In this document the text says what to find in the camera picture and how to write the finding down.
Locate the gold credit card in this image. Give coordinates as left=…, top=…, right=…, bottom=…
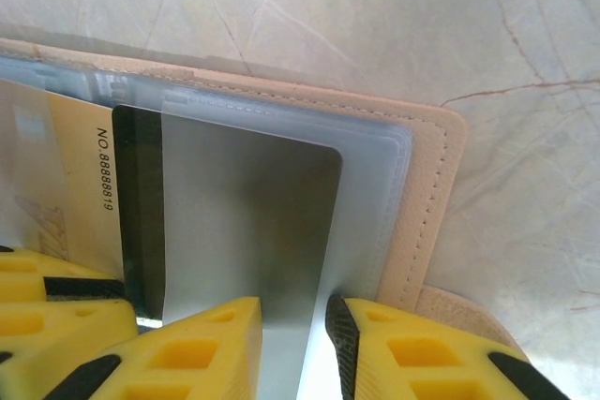
left=0, top=79, right=124, bottom=274

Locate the beige leather card holder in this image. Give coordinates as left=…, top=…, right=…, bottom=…
left=0, top=37, right=532, bottom=360

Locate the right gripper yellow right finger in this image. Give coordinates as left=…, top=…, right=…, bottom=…
left=325, top=293, right=564, bottom=400

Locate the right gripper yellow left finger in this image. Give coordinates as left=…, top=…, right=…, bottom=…
left=0, top=295, right=263, bottom=400

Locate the silver credit card black stripe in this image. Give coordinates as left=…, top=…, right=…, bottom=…
left=112, top=103, right=342, bottom=400

